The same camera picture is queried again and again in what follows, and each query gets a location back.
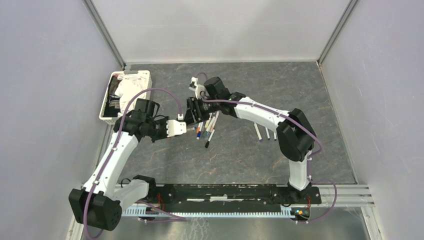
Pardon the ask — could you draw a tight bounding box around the blue capped marker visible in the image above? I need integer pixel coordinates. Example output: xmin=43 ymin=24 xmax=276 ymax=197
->
xmin=196 ymin=125 xmax=203 ymax=140

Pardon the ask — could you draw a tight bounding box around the marker one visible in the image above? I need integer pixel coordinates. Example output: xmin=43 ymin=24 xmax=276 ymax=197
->
xmin=254 ymin=122 xmax=263 ymax=142

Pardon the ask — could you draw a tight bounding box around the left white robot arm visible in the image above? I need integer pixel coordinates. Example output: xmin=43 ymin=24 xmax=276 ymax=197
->
xmin=68 ymin=97 xmax=220 ymax=231

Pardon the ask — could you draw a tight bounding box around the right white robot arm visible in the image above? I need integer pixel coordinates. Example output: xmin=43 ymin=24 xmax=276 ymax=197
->
xmin=171 ymin=77 xmax=322 ymax=204

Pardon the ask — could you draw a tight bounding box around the orange capped marker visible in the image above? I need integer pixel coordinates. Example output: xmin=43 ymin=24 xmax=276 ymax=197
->
xmin=196 ymin=122 xmax=203 ymax=139

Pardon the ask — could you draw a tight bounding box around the black capped marker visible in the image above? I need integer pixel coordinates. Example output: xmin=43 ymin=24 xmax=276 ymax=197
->
xmin=204 ymin=129 xmax=215 ymax=149

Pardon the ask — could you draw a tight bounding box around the white plastic basket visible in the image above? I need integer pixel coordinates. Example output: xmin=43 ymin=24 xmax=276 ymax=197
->
xmin=98 ymin=70 xmax=152 ymax=125

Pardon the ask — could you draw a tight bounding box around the white cloth in basket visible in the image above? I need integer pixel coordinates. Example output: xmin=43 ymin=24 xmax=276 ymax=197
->
xmin=114 ymin=70 xmax=152 ymax=117

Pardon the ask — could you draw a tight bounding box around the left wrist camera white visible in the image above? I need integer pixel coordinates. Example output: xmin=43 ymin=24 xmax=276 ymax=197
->
xmin=165 ymin=114 xmax=187 ymax=138

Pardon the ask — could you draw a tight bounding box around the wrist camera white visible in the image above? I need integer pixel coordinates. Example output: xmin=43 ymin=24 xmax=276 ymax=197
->
xmin=165 ymin=114 xmax=187 ymax=138
xmin=188 ymin=76 xmax=206 ymax=99

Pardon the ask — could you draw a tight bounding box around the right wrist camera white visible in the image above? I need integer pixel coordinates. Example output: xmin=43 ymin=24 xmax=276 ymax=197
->
xmin=188 ymin=76 xmax=206 ymax=99

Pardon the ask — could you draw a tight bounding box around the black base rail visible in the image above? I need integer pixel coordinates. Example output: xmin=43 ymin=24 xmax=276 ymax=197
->
xmin=146 ymin=183 xmax=322 ymax=213

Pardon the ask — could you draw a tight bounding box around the white cable duct strip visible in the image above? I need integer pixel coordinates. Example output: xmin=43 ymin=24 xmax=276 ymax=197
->
xmin=121 ymin=204 xmax=297 ymax=219

